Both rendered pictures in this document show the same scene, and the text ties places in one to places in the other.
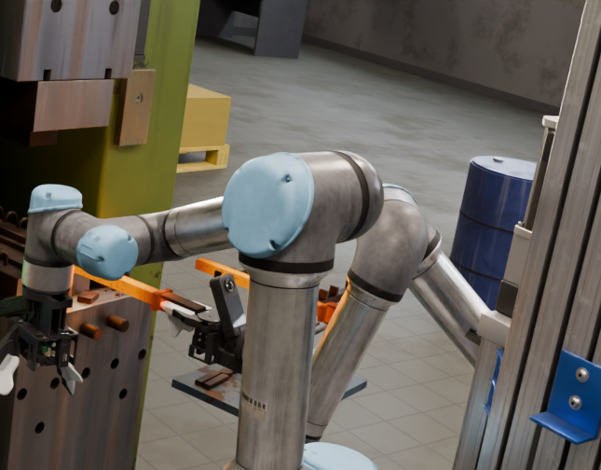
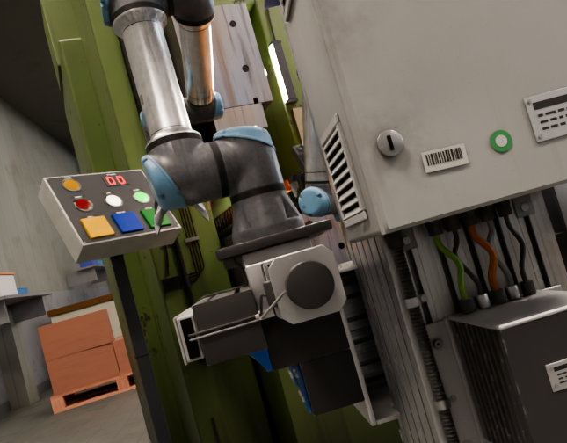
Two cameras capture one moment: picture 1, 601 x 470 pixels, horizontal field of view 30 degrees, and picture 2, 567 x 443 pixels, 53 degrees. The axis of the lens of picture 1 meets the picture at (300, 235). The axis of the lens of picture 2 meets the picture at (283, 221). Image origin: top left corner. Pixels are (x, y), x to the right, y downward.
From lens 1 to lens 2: 1.36 m
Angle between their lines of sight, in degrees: 42
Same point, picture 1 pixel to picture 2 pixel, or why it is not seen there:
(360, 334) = not seen: hidden behind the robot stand
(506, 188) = not seen: outside the picture
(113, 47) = (253, 87)
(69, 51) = (225, 94)
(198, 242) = (189, 86)
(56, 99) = (226, 118)
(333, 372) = (309, 134)
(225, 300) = (298, 156)
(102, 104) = (258, 116)
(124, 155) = not seen: hidden behind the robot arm
